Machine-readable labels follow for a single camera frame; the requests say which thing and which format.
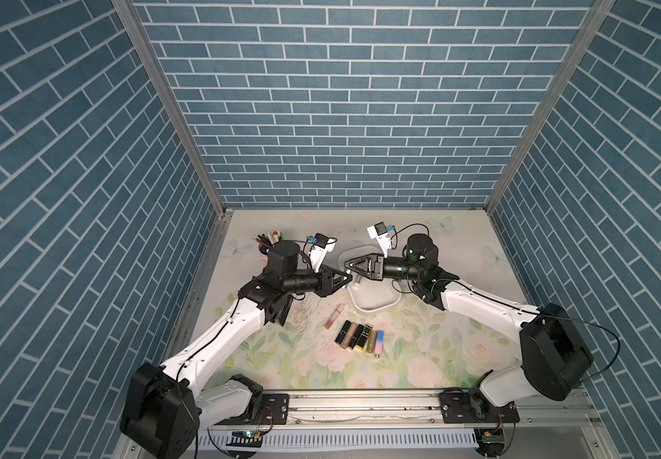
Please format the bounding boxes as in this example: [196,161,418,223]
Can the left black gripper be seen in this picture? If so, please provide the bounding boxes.
[281,263,351,299]

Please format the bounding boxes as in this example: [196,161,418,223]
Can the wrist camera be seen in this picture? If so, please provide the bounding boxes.
[308,233,337,273]
[367,222,395,257]

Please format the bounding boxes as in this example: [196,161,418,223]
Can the pink nude lipstick tube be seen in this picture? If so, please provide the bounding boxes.
[324,303,346,329]

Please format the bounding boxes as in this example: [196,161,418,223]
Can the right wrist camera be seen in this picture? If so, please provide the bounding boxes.
[367,222,395,257]

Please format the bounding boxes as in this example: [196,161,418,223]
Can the blue pink lipstick tube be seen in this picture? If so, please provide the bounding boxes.
[374,331,385,359]

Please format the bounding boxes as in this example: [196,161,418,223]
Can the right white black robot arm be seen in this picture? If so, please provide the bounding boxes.
[341,233,594,422]

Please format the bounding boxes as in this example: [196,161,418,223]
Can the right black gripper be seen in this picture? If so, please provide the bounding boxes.
[346,255,422,285]

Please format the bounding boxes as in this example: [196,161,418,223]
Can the brown beige lipstick tube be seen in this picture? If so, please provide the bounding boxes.
[340,322,358,349]

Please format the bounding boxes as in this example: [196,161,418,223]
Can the white plastic storage box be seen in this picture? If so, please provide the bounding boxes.
[338,246,402,314]

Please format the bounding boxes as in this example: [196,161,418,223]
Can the pens in bucket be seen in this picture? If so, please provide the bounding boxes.
[254,231,282,256]

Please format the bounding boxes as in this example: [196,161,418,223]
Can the black gold lipstick tube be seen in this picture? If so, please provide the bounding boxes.
[353,324,372,351]

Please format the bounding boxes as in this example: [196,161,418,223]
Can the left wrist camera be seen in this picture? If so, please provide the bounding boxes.
[308,233,337,273]

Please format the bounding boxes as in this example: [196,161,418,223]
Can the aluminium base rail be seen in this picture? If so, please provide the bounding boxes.
[122,388,601,432]

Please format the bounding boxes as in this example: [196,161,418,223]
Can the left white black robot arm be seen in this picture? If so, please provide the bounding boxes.
[119,234,353,458]

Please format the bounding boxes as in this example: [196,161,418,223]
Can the right green circuit board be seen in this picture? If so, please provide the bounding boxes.
[476,430,506,458]

